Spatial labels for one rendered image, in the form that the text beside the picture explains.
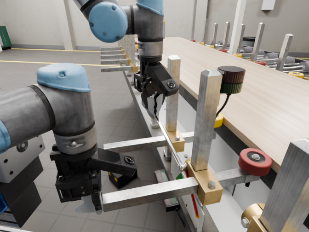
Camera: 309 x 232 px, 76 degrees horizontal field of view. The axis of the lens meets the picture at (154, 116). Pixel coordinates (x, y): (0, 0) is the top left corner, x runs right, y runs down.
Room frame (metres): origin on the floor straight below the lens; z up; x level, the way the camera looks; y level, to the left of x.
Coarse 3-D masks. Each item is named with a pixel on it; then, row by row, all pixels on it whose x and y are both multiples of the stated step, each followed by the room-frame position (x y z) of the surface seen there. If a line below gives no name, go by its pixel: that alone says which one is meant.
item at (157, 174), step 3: (156, 171) 0.58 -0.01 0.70; (159, 171) 0.58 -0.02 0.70; (156, 174) 0.56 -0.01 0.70; (159, 174) 0.56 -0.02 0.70; (159, 177) 0.55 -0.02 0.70; (159, 180) 0.53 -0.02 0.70; (162, 180) 0.53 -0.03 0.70; (165, 201) 0.44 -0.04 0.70; (168, 201) 0.44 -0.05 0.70; (168, 204) 0.43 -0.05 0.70; (171, 204) 0.43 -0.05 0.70
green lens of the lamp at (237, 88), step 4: (224, 84) 0.41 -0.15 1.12; (228, 84) 0.41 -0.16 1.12; (232, 84) 0.41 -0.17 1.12; (236, 84) 0.41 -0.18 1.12; (240, 84) 0.41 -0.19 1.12; (224, 88) 0.41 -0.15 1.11; (228, 88) 0.41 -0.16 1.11; (232, 88) 0.41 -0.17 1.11; (236, 88) 0.41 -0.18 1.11; (240, 88) 0.42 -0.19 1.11; (224, 92) 0.41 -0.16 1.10; (228, 92) 0.41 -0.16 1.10; (232, 92) 0.41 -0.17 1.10; (236, 92) 0.41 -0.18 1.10
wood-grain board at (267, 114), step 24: (168, 48) 2.17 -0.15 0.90; (192, 48) 2.17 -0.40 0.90; (192, 72) 1.27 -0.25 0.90; (264, 72) 1.27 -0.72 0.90; (240, 96) 0.86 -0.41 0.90; (264, 96) 0.86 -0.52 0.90; (288, 96) 0.86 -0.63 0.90; (240, 120) 0.63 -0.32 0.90; (264, 120) 0.63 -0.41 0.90; (288, 120) 0.63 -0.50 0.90; (264, 144) 0.49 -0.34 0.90; (288, 144) 0.49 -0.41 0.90
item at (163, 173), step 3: (162, 171) 0.58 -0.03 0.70; (162, 174) 0.56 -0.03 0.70; (165, 174) 0.56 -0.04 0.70; (162, 177) 0.55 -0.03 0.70; (165, 177) 0.55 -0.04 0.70; (165, 180) 0.53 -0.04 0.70; (171, 198) 0.45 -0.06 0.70; (174, 198) 0.45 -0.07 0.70; (171, 201) 0.44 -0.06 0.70; (174, 201) 0.44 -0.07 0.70
